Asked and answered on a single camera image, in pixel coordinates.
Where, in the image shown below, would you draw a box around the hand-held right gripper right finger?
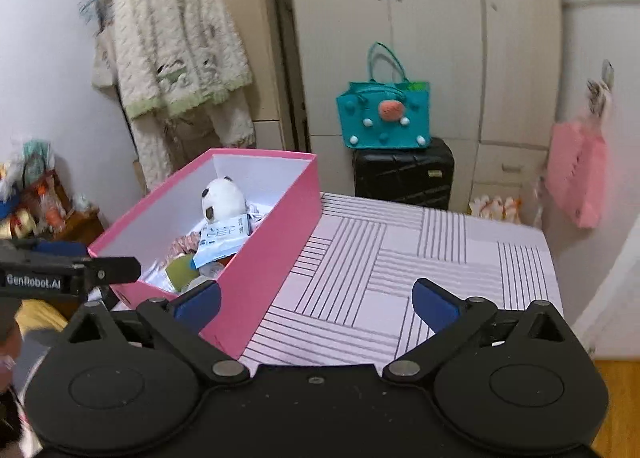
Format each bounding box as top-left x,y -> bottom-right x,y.
382,278 -> 573,382

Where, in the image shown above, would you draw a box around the blue and white wipes pack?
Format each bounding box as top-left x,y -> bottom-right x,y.
193,212 -> 251,269

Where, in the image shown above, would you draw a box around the striped pink tablecloth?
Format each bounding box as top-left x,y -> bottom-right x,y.
111,192 -> 565,369

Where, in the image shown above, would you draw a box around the wall hook with cords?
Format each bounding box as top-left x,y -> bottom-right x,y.
585,59 -> 616,119

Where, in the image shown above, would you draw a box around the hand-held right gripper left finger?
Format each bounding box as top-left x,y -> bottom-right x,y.
65,280 -> 251,384

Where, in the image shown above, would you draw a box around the pink cardboard box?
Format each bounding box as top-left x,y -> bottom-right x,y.
88,148 -> 321,359

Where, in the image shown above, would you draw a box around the white panda plush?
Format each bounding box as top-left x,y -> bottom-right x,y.
200,178 -> 249,225

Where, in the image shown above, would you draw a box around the teal felt handbag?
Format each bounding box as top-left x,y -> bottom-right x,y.
336,42 -> 432,149

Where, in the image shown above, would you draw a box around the white door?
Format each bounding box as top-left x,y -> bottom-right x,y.
565,215 -> 640,360

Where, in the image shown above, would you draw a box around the pink fabric scrunchie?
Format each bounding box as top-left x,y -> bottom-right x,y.
169,234 -> 203,259

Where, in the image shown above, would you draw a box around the wooden nightstand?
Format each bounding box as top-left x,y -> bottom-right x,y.
0,178 -> 108,251

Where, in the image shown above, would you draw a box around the white fleece pajama top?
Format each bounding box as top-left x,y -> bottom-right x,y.
91,0 -> 254,121

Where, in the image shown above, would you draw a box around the white fleece pajama pants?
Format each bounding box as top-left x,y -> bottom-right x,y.
127,88 -> 257,191

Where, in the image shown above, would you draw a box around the black suitcase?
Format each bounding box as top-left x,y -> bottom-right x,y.
352,138 -> 455,211

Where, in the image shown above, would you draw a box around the yellow blanket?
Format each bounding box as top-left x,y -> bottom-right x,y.
15,300 -> 69,335

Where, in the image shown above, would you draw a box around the beige wardrobe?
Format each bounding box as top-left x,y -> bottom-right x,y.
282,0 -> 563,219

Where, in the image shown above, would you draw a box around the pink shopping bag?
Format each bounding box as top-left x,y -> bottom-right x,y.
545,118 -> 609,229

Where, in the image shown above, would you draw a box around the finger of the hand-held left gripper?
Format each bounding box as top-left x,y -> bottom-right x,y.
29,240 -> 88,259
75,256 -> 142,285

